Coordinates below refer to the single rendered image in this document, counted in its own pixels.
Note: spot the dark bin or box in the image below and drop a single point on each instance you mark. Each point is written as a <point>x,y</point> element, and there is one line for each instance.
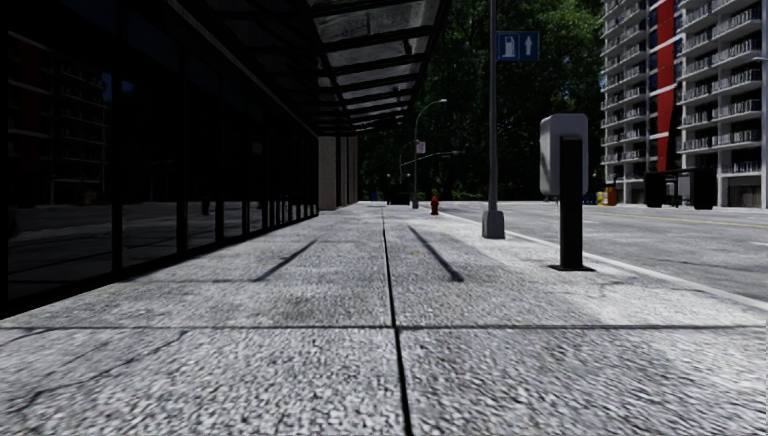
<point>398,195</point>

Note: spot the red fire hydrant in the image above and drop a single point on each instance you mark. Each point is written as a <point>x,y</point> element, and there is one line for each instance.
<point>434,205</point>

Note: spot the trees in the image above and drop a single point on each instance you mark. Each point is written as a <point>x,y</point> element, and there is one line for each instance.
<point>528,106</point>

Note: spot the dark glass building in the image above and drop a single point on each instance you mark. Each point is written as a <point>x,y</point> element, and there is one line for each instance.
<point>156,106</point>

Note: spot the black bus shelter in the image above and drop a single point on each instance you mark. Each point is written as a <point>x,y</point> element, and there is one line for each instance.
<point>681,187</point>

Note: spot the white and red apartment building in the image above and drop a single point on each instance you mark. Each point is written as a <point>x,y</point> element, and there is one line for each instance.
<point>690,76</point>

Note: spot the sign on a post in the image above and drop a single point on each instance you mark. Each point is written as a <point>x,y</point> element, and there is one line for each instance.
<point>492,136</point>

